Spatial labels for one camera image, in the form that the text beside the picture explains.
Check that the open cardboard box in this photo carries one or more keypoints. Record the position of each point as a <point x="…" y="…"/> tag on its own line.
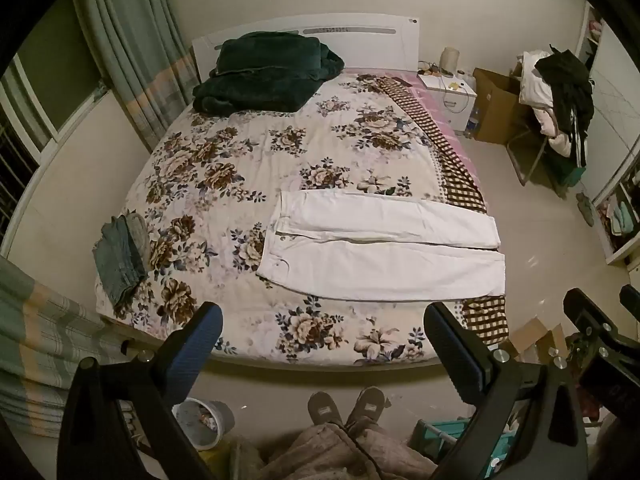
<point x="495" y="105"/>

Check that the grey slipper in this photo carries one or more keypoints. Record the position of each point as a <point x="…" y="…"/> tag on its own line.
<point x="366" y="405"/>
<point x="324" y="407"/>

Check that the flat cardboard piece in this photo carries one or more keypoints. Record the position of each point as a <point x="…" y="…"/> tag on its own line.
<point x="532" y="337"/>

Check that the green striped curtain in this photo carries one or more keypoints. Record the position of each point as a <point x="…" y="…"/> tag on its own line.
<point x="45" y="340"/>
<point x="135" y="40"/>

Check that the brown checkered blanket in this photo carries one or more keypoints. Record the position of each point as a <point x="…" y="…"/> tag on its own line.
<point x="450" y="160"/>

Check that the white nightstand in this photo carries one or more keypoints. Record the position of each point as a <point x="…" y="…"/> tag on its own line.
<point x="455" y="100"/>

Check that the white pants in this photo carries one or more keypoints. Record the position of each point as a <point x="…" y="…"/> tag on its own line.
<point x="380" y="265"/>

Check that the white headboard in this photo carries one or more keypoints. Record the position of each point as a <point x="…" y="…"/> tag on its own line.
<point x="370" y="45"/>

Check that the pink bed sheet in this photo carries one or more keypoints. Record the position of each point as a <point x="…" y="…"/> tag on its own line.
<point x="440" y="115"/>

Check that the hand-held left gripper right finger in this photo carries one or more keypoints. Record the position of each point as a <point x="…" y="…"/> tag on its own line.
<point x="450" y="342"/>

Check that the person's beige robe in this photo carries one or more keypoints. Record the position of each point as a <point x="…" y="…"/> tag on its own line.
<point x="330" y="452"/>

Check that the white wardrobe shelf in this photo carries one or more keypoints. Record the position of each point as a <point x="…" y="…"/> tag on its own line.
<point x="617" y="110"/>

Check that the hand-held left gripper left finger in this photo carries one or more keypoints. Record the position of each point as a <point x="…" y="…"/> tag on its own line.
<point x="200" y="332"/>

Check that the chair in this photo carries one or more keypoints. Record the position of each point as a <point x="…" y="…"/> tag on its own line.
<point x="530" y="155"/>

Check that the white bucket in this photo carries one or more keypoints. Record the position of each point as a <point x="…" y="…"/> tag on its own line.
<point x="202" y="422"/>

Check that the bed with floral sheet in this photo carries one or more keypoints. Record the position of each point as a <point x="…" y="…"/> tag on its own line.
<point x="280" y="160"/>

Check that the teal plastic rack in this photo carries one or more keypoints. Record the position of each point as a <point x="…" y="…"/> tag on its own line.
<point x="440" y="440"/>

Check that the folded blue jeans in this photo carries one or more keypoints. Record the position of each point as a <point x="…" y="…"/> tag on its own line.
<point x="120" y="255"/>

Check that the dark green blanket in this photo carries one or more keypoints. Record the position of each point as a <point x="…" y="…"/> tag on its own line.
<point x="265" y="72"/>

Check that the pile of pale clothes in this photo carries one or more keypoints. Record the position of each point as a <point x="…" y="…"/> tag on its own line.
<point x="532" y="85"/>

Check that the black garment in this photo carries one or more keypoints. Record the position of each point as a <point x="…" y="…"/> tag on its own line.
<point x="570" y="85"/>

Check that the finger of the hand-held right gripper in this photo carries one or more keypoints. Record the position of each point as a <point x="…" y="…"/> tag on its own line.
<point x="631" y="298"/>
<point x="595" y="322"/>

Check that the pair of dark slippers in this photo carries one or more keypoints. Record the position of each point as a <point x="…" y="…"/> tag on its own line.
<point x="585" y="207"/>

